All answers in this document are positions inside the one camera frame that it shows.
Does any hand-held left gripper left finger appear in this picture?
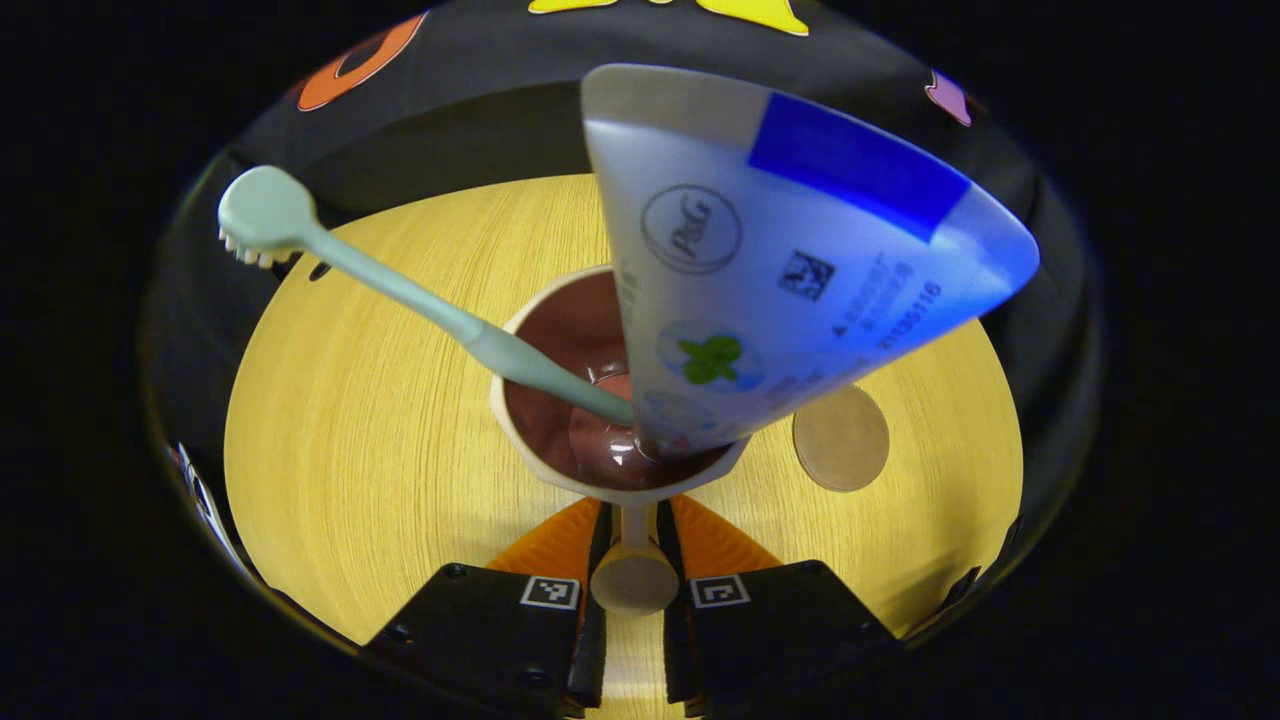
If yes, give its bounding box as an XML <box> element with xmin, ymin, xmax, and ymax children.
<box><xmin>360</xmin><ymin>497</ymin><xmax>613</xmax><ymax>720</ymax></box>

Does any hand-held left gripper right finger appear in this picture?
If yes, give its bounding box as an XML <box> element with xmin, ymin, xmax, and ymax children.
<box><xmin>655</xmin><ymin>495</ymin><xmax>901</xmax><ymax>720</ymax></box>

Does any round brown coaster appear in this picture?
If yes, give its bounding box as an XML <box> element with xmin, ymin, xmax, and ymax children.
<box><xmin>792</xmin><ymin>385</ymin><xmax>891</xmax><ymax>493</ymax></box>

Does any beige cup with brown inside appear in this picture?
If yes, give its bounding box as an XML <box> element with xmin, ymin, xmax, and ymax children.
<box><xmin>489</xmin><ymin>265</ymin><xmax>751</xmax><ymax>617</ymax></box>

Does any light green toothbrush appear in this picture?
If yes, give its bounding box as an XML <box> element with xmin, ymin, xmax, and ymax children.
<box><xmin>217</xmin><ymin>165</ymin><xmax>636</xmax><ymax>429</ymax></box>

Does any white toothpaste tube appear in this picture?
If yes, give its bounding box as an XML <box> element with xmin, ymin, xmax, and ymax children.
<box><xmin>581</xmin><ymin>64</ymin><xmax>1041</xmax><ymax>461</ymax></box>

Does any wooden desktop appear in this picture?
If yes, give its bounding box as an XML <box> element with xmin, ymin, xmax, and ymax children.
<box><xmin>223</xmin><ymin>174</ymin><xmax>1025</xmax><ymax>720</ymax></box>

